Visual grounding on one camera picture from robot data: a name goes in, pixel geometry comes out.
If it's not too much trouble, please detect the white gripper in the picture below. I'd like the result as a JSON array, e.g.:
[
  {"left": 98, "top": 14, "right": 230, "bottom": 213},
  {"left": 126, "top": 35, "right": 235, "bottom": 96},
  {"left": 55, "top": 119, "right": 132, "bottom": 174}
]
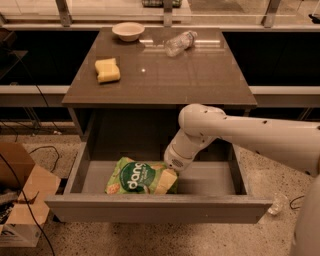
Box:
[{"left": 154, "top": 129, "right": 214, "bottom": 195}]

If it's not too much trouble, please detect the green rice chip bag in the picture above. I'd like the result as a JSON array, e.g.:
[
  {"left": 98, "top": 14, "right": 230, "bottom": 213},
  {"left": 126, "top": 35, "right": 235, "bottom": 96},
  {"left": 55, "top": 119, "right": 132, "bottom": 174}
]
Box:
[{"left": 105, "top": 157, "right": 170, "bottom": 195}]

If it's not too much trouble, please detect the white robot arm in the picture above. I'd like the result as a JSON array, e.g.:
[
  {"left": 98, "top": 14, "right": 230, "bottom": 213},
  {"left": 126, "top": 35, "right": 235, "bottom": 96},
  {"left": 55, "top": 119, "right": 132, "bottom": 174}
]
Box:
[{"left": 164, "top": 104, "right": 320, "bottom": 256}]

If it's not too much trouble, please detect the open grey top drawer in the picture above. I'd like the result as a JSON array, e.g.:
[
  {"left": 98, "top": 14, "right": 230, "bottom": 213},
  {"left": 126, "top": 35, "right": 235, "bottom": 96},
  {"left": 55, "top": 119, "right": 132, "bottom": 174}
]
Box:
[{"left": 44, "top": 111, "right": 274, "bottom": 225}]

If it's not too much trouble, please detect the grey cabinet with counter top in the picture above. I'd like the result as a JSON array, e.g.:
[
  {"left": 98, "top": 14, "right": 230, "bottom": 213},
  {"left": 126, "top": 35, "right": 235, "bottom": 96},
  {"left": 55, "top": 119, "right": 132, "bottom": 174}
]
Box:
[{"left": 62, "top": 27, "right": 257, "bottom": 133}]

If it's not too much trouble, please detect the clear plastic cup on floor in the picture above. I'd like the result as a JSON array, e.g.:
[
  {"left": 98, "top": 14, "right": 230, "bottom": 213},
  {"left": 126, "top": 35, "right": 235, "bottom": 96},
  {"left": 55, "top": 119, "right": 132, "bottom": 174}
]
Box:
[{"left": 268, "top": 193, "right": 288, "bottom": 216}]

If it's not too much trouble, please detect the yellow sponge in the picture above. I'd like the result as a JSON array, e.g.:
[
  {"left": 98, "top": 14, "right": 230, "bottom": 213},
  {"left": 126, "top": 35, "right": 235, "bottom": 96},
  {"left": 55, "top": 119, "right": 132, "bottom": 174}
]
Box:
[{"left": 95, "top": 58, "right": 120, "bottom": 83}]

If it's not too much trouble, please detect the clear plastic water bottle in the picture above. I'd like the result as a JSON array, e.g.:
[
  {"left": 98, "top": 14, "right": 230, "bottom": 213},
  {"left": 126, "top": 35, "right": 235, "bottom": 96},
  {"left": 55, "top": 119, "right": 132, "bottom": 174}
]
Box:
[{"left": 165, "top": 31, "right": 198, "bottom": 57}]

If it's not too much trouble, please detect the brown cardboard box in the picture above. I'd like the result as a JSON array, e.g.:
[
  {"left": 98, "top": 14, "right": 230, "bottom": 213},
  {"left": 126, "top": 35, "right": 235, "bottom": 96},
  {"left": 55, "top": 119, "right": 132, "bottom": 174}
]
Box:
[{"left": 0, "top": 142, "right": 61, "bottom": 247}]

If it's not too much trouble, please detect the beige paper bowl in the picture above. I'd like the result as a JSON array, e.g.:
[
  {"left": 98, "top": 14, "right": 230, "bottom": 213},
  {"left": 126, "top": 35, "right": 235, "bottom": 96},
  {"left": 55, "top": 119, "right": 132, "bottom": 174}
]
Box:
[{"left": 112, "top": 22, "right": 145, "bottom": 42}]

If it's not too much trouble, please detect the black cable on right floor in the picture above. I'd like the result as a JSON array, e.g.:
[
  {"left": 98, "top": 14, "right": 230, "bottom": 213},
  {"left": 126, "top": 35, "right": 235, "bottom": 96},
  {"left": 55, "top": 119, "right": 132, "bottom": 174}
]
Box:
[{"left": 289, "top": 195, "right": 306, "bottom": 211}]

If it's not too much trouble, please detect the black cable on floor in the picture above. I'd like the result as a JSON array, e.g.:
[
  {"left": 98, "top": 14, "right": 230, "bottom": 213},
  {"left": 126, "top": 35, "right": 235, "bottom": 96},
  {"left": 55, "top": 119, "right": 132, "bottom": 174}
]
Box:
[
  {"left": 289, "top": 195, "right": 306, "bottom": 211},
  {"left": 0, "top": 49, "right": 63, "bottom": 256}
]

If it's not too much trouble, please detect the black cable on left floor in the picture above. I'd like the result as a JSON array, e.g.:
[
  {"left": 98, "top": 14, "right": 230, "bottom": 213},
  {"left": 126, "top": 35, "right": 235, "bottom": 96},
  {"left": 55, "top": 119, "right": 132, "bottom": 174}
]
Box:
[{"left": 0, "top": 49, "right": 63, "bottom": 256}]

